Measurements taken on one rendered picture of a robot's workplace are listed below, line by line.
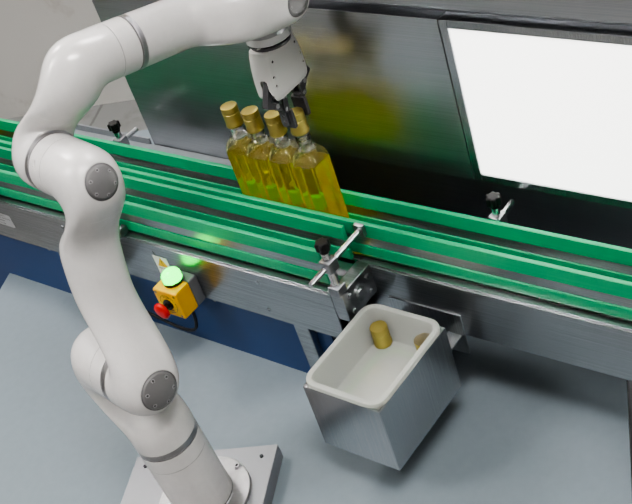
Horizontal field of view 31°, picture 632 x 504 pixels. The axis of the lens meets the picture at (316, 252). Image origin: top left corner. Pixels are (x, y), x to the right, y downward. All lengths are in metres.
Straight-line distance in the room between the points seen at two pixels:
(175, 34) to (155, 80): 0.77
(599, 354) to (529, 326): 0.13
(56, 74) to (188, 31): 0.23
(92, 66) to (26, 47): 3.64
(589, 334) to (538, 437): 0.29
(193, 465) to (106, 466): 0.38
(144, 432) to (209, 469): 0.16
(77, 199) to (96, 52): 0.23
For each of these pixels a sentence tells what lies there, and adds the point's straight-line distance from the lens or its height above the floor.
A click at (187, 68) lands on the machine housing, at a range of 2.52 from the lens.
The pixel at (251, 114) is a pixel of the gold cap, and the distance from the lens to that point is 2.18.
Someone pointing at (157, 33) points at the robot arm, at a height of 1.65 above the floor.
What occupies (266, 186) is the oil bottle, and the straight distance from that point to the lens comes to 2.26.
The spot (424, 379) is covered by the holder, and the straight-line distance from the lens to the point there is 2.05.
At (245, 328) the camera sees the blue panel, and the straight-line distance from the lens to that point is 2.47.
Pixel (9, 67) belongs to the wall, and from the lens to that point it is 5.51.
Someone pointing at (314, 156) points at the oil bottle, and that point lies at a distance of 2.14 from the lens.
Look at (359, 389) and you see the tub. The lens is 2.09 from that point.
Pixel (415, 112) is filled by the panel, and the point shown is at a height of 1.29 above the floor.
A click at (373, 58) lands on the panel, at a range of 2.09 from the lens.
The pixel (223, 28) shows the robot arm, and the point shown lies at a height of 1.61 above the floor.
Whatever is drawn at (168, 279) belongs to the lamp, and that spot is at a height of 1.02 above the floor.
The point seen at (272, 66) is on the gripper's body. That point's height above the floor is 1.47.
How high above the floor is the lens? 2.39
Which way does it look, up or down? 37 degrees down
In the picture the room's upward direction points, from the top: 20 degrees counter-clockwise
